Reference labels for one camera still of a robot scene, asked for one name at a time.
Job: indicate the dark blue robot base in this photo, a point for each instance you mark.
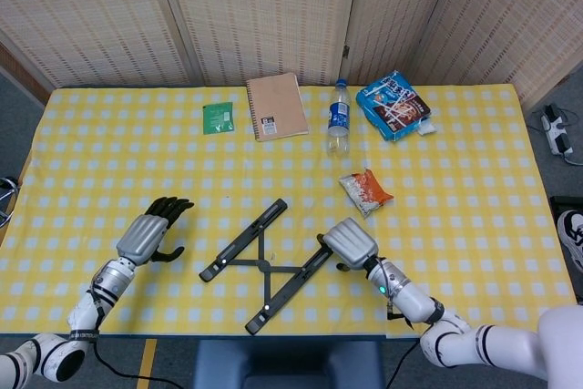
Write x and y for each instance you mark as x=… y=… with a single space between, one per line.
x=287 y=361

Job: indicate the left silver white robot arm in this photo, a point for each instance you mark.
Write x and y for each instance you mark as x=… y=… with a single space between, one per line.
x=105 y=284

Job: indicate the chrome stool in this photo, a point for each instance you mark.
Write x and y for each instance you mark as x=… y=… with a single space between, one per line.
x=10 y=188

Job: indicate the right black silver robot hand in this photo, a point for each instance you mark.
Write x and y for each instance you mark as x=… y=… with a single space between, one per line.
x=350 y=243

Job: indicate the orange white snack bag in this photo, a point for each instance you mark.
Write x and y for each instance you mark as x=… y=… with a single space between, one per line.
x=366 y=193

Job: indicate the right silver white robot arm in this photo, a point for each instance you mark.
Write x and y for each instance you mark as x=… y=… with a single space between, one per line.
x=410 y=298

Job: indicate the black white sneaker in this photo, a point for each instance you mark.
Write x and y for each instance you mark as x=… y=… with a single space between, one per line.
x=571 y=234

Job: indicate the black folding laptop stand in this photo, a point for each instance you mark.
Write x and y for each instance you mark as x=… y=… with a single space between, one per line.
x=248 y=236

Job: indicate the blue snack box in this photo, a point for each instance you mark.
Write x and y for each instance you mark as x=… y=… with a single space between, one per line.
x=391 y=106

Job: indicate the clear bottle with blue label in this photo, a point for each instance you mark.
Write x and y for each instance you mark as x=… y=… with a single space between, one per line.
x=338 y=118

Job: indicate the white power strip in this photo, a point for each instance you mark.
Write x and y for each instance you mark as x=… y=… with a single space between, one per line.
x=556 y=131

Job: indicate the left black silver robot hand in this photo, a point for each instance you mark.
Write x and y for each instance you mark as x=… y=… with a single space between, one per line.
x=141 y=236

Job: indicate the metal screen hinge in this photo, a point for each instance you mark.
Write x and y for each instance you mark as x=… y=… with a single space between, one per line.
x=345 y=52

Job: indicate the green foil packet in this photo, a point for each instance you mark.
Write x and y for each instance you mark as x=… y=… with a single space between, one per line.
x=218 y=118

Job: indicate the yellow white checkered tablecloth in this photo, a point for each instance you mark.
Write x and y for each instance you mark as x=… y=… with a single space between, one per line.
x=136 y=156

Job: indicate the woven bamboo folding screen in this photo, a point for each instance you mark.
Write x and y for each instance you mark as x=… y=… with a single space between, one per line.
x=273 y=6

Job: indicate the brown spiral notebook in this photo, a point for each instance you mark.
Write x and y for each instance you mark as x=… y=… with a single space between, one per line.
x=278 y=104

